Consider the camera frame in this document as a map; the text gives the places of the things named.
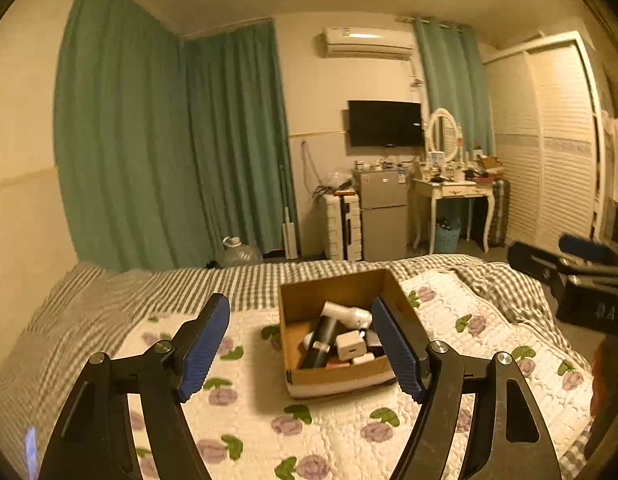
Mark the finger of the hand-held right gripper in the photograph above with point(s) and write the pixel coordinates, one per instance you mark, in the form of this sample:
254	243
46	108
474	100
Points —
534	262
589	249

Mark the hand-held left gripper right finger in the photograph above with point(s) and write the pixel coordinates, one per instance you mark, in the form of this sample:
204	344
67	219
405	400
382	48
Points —
396	350

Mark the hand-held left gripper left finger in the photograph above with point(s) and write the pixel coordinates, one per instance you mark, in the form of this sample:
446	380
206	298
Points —
204	355

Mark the white square charger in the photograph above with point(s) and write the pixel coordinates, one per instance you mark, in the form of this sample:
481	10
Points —
364	358

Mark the white plug charger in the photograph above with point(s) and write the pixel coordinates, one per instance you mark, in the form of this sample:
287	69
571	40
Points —
349	346

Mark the pink packet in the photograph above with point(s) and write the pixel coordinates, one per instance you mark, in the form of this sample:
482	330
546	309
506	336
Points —
337	364

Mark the white plastic bottle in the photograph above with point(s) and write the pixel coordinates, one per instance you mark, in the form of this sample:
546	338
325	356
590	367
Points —
344	314

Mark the black cylindrical bottle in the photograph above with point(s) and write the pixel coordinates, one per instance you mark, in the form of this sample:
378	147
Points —
321	340

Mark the cardboard box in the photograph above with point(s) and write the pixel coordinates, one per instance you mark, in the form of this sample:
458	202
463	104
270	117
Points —
296	310

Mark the person's right hand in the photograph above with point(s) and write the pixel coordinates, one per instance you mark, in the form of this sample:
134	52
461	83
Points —
600	375

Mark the dark ribbed suitcase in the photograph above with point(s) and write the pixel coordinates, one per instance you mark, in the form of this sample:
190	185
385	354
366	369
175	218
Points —
500	212

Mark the blue plastic basket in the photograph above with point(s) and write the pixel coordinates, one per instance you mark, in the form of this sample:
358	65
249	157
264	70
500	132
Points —
447	239

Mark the white hanging garment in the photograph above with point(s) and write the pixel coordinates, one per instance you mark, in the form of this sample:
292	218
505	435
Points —
616	155

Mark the white floral quilt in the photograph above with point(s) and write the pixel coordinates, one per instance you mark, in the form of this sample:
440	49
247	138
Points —
339	435

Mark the white louvred wardrobe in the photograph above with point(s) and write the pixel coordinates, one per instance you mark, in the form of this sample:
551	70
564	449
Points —
559	150

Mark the clear water jug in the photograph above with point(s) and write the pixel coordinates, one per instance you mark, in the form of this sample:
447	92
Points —
239	254

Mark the white dressing table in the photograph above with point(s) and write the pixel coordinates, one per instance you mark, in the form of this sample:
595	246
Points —
454	190

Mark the silver mini fridge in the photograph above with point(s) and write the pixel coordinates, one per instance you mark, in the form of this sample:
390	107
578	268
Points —
381	220

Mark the white ribbed suitcase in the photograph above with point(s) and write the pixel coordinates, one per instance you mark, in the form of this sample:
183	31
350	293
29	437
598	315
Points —
341	227

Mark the white flat mop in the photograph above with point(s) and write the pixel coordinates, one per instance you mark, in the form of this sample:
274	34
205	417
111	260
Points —
289	235

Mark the oval white vanity mirror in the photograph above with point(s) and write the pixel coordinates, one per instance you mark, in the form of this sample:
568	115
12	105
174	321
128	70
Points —
444	132

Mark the clear plastic bag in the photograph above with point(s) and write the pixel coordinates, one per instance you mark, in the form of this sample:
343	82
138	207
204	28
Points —
338	181

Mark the teal curtain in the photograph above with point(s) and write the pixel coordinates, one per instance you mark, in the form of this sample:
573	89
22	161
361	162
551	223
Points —
454	85
124	135
239	135

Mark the white air conditioner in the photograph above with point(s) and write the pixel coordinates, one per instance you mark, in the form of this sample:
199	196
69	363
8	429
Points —
366	41

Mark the black wall television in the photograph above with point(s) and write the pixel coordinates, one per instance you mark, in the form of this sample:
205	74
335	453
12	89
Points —
385	123

